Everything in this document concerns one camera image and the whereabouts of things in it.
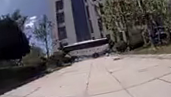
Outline white bus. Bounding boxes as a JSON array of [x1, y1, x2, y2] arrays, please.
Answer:
[[61, 36, 113, 64]]

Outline pale building with dark windows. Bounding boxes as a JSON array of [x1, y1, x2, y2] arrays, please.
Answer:
[[46, 0, 131, 58]]

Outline pale concrete slab pavement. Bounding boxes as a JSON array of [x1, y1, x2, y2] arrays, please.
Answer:
[[0, 44, 171, 97]]

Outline thin bare tree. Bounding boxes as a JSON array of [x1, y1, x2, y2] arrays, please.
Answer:
[[29, 12, 60, 63]]

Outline row of trees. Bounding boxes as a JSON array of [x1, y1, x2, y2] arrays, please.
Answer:
[[97, 0, 171, 57]]

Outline dark low hedge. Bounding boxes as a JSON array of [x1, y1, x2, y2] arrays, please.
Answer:
[[0, 56, 53, 97]]

